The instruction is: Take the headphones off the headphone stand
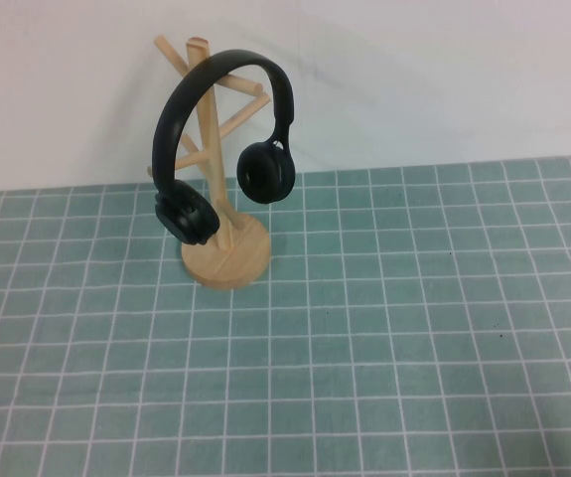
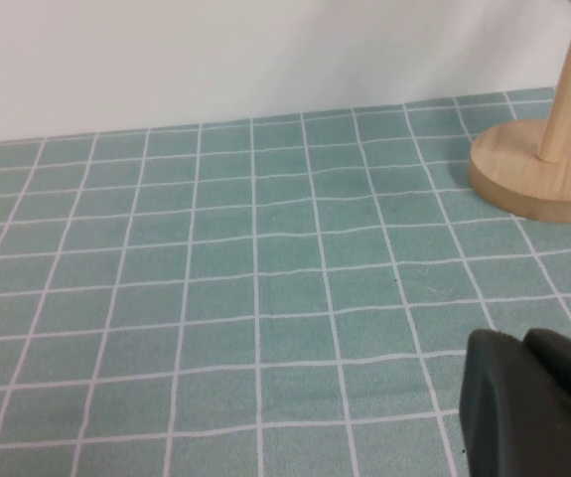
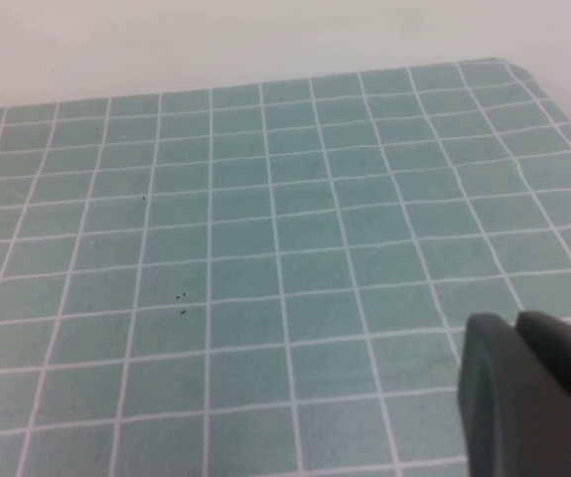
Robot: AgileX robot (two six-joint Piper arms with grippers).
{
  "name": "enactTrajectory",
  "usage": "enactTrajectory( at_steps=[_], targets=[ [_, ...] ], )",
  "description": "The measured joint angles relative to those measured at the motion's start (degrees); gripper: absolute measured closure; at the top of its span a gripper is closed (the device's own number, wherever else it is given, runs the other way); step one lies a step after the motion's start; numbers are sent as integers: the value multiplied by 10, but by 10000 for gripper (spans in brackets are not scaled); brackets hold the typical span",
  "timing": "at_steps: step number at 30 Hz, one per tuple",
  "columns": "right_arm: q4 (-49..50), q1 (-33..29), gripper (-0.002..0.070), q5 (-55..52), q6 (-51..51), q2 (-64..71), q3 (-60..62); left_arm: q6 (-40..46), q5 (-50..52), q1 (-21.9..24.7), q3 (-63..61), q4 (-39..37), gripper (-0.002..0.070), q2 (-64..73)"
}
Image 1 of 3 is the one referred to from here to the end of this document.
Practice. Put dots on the black over-ear headphones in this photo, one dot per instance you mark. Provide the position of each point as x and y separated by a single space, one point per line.
176 99

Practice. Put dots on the wooden branch headphone stand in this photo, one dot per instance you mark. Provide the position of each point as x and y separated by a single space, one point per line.
230 258

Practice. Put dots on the teal white-grid tablecloth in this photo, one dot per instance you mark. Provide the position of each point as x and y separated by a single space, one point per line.
364 348

